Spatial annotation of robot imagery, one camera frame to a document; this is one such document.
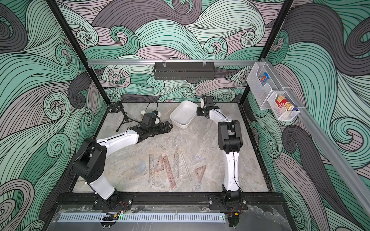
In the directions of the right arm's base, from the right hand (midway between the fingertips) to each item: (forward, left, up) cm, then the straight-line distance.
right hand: (201, 111), depth 107 cm
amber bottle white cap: (-5, +43, +5) cm, 44 cm away
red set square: (-36, +28, -6) cm, 46 cm away
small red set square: (-43, +5, -6) cm, 44 cm away
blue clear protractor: (-41, +40, -6) cm, 57 cm away
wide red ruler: (-44, +22, -6) cm, 49 cm away
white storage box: (+3, +14, -8) cm, 16 cm away
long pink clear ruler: (-43, +33, -5) cm, 54 cm away
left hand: (-18, +24, +7) cm, 31 cm away
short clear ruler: (-39, +19, -6) cm, 44 cm away
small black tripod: (-12, +55, +18) cm, 59 cm away
